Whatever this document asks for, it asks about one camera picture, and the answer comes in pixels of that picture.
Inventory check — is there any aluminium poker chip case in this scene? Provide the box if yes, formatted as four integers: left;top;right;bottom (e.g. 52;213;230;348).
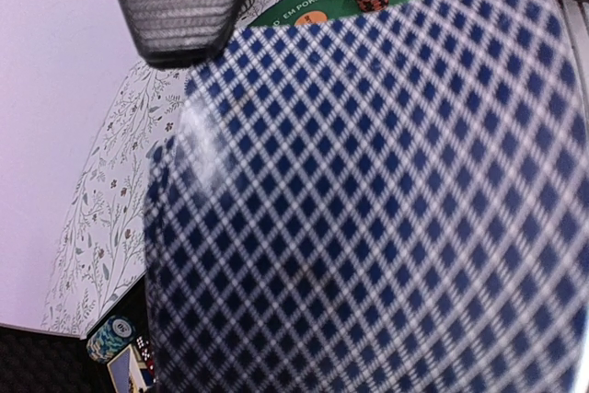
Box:
1;278;150;392

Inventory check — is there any orange big blind button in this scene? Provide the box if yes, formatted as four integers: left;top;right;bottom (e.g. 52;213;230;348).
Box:
294;10;329;26

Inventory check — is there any card box in case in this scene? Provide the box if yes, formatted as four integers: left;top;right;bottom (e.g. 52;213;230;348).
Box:
107;344;155;393

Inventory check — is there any red dice row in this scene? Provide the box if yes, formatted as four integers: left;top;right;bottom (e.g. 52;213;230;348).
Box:
135;335;155;376

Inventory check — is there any blue playing card deck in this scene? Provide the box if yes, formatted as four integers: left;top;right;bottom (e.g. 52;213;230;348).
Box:
144;0;588;392

